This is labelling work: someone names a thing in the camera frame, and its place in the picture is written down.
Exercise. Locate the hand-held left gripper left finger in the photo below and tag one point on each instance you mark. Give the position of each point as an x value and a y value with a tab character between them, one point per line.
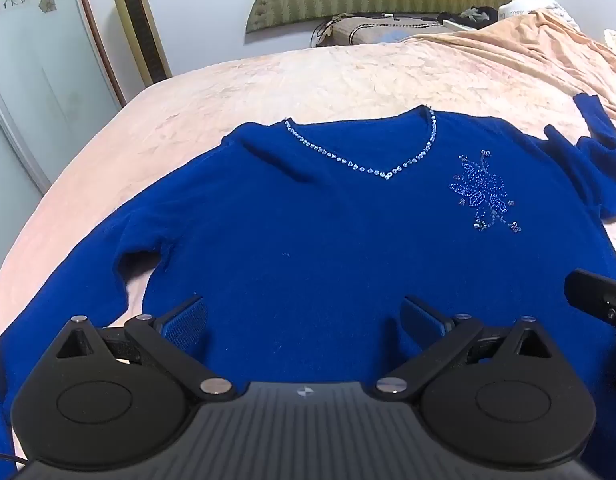
185	324

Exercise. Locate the brown pillow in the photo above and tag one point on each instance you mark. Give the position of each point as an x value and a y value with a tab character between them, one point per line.
368	30

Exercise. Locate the white printed quilt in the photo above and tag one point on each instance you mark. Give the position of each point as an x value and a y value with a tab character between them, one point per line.
530	2

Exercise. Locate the floral frosted glass door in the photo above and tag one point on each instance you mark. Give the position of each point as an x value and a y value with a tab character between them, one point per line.
38	60

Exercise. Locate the peach bed sheet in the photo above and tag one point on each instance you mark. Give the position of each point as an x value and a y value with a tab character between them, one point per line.
537	50

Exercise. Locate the gold tower fan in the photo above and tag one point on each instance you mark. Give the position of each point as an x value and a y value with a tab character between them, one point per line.
138	25

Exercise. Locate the black cloth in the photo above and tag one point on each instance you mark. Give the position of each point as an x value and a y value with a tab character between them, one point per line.
480	14

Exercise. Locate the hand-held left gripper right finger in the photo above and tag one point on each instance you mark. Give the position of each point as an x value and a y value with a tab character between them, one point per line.
420	320

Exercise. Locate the blue beaded sweater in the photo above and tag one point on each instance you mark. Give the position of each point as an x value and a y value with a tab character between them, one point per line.
313	240

